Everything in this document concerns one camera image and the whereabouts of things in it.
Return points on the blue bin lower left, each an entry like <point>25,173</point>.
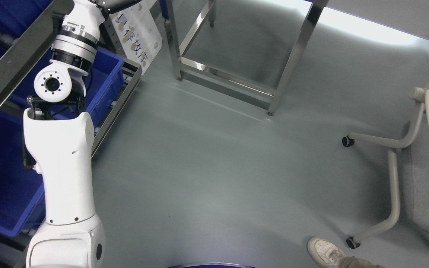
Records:
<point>22,204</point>

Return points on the stainless steel desk frame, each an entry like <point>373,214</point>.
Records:
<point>285,57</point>

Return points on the grey office chair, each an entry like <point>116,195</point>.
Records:
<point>408,167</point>

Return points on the white paper sign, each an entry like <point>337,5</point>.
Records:
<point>138,34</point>

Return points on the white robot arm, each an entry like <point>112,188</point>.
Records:
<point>59,135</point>

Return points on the white sneaker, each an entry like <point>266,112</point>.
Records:
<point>325,253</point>

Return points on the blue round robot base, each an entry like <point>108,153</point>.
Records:
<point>211,265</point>

